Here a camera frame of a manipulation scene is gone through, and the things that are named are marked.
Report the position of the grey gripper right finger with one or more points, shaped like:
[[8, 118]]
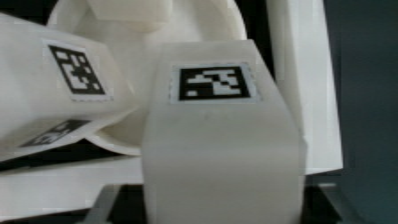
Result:
[[342, 205]]

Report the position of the white stool leg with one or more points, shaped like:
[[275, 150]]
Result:
[[65, 92], [143, 14], [225, 151]]

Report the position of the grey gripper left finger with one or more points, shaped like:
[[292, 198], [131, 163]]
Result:
[[104, 205]]

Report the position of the white right fence bar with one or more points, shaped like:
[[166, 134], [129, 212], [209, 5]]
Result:
[[305, 77]]

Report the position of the white stool leg front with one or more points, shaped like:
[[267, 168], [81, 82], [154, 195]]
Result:
[[143, 14]]

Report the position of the white stool leg back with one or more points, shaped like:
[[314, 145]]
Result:
[[225, 151]]

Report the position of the white fence bar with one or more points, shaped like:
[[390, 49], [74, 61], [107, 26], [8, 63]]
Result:
[[305, 77], [60, 188]]

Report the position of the white round stool seat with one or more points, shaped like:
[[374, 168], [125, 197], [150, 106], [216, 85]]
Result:
[[205, 21]]

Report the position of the white front fence bar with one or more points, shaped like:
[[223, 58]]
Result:
[[60, 188]]

